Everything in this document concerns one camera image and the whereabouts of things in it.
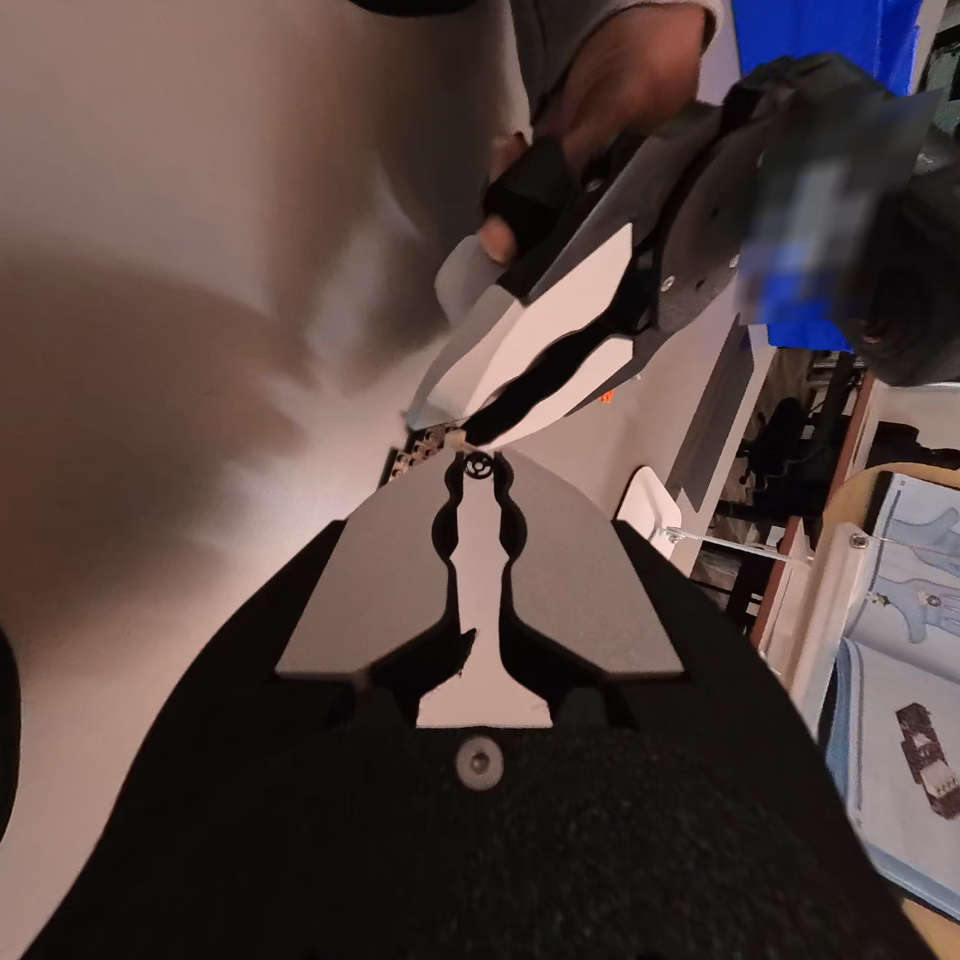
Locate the blue storage bin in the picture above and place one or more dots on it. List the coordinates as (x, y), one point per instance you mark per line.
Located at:
(787, 37)

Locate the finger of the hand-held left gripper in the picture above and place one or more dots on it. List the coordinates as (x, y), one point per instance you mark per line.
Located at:
(577, 382)
(555, 300)

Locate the clear acrylic holder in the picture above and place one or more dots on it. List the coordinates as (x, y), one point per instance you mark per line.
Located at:
(832, 600)

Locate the lego instruction booklet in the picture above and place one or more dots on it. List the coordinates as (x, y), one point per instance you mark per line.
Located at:
(915, 675)

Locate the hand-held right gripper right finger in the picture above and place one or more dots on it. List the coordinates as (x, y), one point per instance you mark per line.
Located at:
(592, 592)

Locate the lego steering wheel piece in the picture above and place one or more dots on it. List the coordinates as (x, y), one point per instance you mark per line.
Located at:
(478, 466)

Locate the person's left hand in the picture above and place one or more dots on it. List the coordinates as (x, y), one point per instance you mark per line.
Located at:
(637, 75)

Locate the black office chair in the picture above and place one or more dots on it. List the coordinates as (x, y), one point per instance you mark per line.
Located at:
(780, 450)

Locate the black and white lego car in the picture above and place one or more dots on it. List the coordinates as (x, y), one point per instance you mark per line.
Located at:
(424, 450)

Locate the white stand base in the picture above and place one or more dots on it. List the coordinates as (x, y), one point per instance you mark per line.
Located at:
(652, 517)

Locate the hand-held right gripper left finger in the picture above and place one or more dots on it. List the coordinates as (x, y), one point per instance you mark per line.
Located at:
(367, 585)

